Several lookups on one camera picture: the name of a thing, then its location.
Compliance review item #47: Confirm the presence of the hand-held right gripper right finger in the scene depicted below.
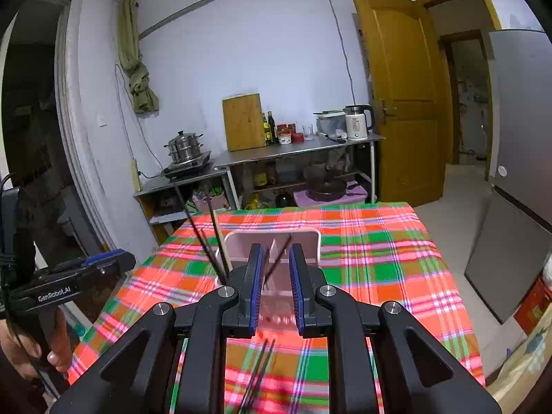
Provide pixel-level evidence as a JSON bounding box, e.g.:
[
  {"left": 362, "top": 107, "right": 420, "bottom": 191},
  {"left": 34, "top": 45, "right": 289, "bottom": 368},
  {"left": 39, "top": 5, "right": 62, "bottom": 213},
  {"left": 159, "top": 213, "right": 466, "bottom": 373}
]
[{"left": 288, "top": 243, "right": 503, "bottom": 414}]

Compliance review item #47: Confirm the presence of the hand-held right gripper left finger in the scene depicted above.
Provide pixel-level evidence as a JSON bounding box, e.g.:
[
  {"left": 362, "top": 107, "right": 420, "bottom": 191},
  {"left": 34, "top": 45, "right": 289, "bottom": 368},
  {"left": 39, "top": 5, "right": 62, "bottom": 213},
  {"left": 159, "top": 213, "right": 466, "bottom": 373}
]
[{"left": 49, "top": 243, "right": 265, "bottom": 414}]

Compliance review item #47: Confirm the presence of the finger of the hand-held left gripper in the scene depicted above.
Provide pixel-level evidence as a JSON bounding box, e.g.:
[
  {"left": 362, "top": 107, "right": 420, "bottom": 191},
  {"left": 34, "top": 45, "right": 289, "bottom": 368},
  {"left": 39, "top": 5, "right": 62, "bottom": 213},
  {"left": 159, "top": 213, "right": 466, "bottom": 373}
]
[
  {"left": 34, "top": 249, "right": 136, "bottom": 279},
  {"left": 11, "top": 263, "right": 136, "bottom": 313}
]

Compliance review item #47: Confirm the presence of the pink plastic utensil basket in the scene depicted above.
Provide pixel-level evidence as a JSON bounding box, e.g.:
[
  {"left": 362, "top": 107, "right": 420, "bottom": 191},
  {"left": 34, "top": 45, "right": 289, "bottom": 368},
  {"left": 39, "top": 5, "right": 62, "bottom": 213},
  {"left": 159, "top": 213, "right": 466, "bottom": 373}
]
[{"left": 214, "top": 229, "right": 322, "bottom": 334}]

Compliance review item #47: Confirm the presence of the wooden chopstick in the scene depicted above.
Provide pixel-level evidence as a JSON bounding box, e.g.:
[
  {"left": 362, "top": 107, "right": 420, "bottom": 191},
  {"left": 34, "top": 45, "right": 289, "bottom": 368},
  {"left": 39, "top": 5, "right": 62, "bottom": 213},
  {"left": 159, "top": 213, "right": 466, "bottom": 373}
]
[{"left": 212, "top": 210, "right": 233, "bottom": 270}]

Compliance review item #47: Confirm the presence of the person's left forearm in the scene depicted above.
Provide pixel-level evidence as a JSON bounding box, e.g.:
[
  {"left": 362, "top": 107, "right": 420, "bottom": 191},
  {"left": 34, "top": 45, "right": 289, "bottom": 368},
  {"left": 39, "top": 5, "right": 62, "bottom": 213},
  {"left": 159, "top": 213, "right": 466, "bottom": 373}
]
[{"left": 0, "top": 349, "right": 59, "bottom": 414}]

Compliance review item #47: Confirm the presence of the person's left hand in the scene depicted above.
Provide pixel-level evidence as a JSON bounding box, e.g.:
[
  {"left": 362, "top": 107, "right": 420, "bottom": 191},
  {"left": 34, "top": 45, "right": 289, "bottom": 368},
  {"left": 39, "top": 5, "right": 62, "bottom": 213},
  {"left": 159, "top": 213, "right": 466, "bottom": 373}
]
[{"left": 0, "top": 308, "right": 72, "bottom": 382}]

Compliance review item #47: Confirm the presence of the colourful plaid tablecloth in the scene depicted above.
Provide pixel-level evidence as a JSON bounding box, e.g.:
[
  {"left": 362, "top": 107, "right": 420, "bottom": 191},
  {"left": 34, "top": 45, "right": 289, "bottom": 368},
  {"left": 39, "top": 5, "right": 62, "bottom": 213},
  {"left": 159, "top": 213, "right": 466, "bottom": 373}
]
[{"left": 67, "top": 202, "right": 486, "bottom": 414}]

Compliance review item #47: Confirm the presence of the low steel kitchen table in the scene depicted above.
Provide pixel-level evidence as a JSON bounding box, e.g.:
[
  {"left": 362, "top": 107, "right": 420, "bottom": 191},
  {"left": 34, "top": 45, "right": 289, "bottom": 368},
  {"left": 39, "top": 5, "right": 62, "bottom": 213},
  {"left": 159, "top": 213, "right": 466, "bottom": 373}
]
[{"left": 133, "top": 166, "right": 229, "bottom": 242}]

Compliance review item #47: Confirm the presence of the black frying pan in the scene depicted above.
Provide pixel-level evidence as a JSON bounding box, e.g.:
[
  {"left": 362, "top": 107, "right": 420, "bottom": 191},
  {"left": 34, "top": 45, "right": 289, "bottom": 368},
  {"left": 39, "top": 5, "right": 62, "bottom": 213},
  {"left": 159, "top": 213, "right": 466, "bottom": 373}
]
[{"left": 307, "top": 177, "right": 367, "bottom": 201}]

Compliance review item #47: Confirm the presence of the black induction cooker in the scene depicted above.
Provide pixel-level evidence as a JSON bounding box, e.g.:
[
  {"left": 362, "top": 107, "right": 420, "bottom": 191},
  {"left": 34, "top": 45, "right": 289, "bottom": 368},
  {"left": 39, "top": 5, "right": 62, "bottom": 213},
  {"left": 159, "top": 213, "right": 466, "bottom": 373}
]
[{"left": 161, "top": 151, "right": 214, "bottom": 180}]

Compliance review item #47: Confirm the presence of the steel steamer pot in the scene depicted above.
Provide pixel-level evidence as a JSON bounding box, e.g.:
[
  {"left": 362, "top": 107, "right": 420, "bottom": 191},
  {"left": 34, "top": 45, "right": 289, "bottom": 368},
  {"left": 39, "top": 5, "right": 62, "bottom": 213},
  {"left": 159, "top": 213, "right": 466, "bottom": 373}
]
[{"left": 165, "top": 130, "right": 204, "bottom": 165}]

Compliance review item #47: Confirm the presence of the tall steel kitchen table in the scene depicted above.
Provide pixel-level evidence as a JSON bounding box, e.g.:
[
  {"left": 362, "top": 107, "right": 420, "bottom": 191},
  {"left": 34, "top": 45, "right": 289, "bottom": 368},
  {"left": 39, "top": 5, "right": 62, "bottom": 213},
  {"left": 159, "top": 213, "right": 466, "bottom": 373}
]
[{"left": 213, "top": 133, "right": 386, "bottom": 212}]

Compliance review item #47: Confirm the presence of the bamboo cutting board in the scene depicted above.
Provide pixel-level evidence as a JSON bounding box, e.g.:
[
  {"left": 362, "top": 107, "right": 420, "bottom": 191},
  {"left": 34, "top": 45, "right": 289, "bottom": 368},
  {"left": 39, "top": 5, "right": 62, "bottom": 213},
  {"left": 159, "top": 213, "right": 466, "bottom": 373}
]
[{"left": 222, "top": 93, "right": 267, "bottom": 152}]

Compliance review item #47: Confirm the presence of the white electric kettle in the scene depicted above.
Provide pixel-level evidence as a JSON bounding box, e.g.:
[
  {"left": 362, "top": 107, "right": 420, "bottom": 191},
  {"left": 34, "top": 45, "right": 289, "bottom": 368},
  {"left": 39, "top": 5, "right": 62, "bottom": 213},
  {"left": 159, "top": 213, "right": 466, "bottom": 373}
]
[{"left": 344, "top": 104, "right": 374, "bottom": 141}]

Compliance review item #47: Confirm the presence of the green knotted curtain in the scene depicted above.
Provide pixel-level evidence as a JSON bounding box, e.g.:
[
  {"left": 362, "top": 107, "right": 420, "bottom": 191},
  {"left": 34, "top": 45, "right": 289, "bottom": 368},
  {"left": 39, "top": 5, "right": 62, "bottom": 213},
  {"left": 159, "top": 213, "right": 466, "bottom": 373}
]
[{"left": 117, "top": 0, "right": 160, "bottom": 115}]

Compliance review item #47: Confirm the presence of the yellow wooden door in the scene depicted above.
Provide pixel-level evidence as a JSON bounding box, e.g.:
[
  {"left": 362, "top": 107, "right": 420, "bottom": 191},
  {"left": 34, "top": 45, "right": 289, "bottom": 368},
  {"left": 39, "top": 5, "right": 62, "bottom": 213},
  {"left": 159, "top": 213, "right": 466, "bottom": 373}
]
[{"left": 349, "top": 0, "right": 453, "bottom": 208}]

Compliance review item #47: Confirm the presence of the red cardboard box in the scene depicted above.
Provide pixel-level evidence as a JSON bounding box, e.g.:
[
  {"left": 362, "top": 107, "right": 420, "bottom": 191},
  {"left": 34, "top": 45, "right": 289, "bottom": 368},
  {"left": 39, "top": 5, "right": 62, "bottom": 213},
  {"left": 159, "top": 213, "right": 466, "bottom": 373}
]
[{"left": 513, "top": 278, "right": 552, "bottom": 335}]

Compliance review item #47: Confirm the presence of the grey refrigerator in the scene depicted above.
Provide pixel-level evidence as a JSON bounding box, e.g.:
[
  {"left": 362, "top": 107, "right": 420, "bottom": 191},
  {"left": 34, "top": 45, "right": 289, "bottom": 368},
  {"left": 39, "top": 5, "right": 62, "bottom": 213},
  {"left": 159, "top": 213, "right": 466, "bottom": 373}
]
[{"left": 463, "top": 29, "right": 552, "bottom": 324}]

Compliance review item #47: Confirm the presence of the black wall cable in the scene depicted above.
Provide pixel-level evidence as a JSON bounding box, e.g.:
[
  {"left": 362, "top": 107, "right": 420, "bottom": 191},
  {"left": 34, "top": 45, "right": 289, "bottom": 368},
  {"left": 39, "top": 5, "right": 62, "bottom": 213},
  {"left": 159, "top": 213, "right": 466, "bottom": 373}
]
[{"left": 323, "top": 0, "right": 357, "bottom": 105}]

